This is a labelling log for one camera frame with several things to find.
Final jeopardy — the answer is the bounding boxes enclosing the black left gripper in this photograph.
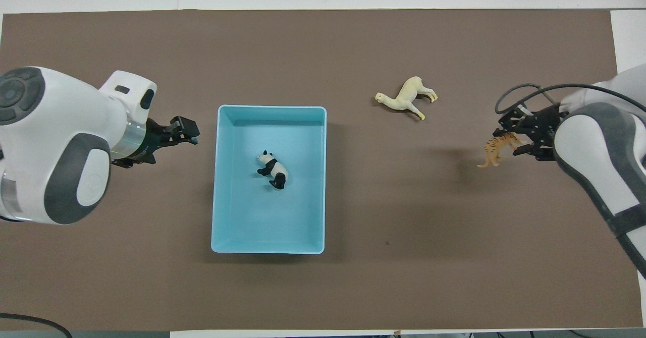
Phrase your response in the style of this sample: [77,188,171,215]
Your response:
[112,116,200,168]

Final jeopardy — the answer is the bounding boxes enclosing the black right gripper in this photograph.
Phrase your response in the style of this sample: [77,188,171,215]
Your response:
[499,107,563,161]

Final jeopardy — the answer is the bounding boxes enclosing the orange striped tiger toy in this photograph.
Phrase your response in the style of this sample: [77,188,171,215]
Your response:
[477,131,525,168]

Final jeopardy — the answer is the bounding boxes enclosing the black and white panda toy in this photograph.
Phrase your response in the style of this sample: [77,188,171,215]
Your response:
[256,150,288,191]

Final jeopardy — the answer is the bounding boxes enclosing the cream llama toy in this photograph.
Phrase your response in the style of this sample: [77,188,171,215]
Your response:
[374,76,439,122]

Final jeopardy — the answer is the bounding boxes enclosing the light blue plastic storage box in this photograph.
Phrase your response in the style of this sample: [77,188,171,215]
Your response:
[211,105,327,255]

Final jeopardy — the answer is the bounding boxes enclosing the brown paper table mat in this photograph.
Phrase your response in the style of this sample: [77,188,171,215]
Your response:
[0,9,644,331]

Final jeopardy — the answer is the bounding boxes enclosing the grey floor cable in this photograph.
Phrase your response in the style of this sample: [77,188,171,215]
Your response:
[0,313,74,338]

